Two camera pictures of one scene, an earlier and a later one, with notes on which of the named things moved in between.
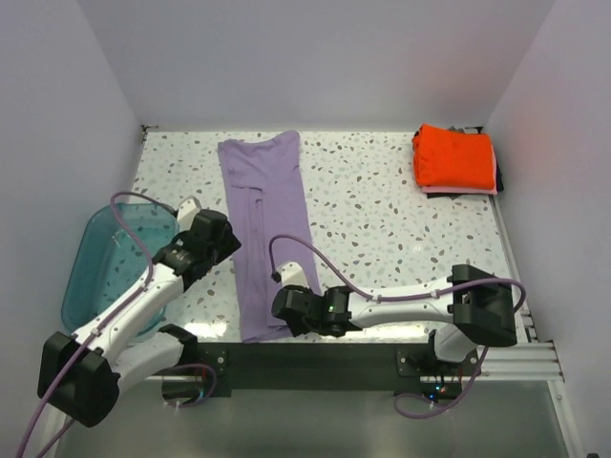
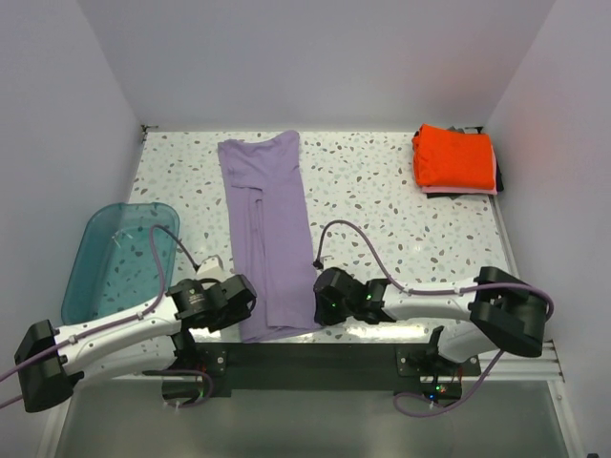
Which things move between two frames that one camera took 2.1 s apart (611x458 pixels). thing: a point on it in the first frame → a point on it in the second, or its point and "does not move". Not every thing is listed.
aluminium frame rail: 522,362 does not move
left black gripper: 229,244 → 233,317
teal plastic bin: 112,255 does not move
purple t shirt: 263,174 does not move
